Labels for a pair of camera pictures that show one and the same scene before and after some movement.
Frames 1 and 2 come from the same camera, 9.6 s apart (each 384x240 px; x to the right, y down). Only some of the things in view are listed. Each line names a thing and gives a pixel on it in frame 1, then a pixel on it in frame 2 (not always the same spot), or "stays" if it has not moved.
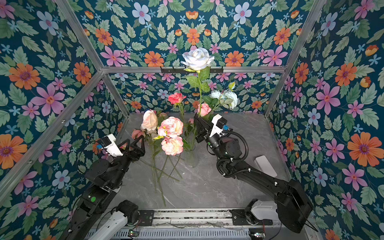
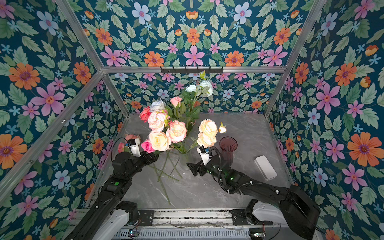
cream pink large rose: [150, 120] to [160, 141]
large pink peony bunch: [171, 128] to [176, 129]
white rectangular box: [263, 165] stays
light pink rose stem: [205, 109] to [176, 101]
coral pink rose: [176, 99] to [145, 113]
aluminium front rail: [214, 217] stays
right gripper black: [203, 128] to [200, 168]
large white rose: [197, 59] to [158, 105]
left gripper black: [137, 153] to [152, 157]
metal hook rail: [182, 71] stays
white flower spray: [228, 98] to [192, 93]
